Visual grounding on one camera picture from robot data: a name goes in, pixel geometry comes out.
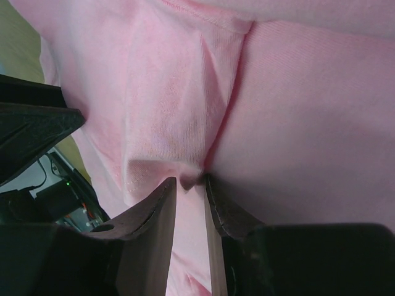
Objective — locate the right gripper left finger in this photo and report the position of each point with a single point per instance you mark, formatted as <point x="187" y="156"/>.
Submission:
<point x="127" y="255"/>

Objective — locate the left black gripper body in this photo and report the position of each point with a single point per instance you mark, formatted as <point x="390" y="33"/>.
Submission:
<point x="52" y="190"/>

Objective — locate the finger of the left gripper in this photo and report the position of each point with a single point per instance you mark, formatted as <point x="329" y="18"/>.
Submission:
<point x="34" y="118"/>

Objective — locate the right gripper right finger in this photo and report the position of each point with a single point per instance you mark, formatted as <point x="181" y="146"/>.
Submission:
<point x="248" y="257"/>

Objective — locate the pink t shirt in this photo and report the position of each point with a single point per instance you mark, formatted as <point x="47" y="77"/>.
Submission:
<point x="288" y="104"/>

